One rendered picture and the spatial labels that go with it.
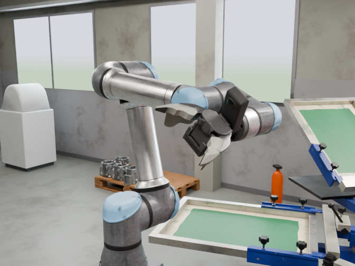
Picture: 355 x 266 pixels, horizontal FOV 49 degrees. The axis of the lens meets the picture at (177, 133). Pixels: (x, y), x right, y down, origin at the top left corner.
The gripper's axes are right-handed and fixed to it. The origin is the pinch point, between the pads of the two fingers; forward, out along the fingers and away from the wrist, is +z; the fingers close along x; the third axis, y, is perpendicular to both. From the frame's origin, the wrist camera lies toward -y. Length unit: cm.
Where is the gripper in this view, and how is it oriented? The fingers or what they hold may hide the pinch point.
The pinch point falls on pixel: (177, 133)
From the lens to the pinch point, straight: 73.0
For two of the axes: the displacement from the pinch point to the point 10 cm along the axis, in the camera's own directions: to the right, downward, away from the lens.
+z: -7.0, 1.6, -6.9
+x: -5.7, -7.1, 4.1
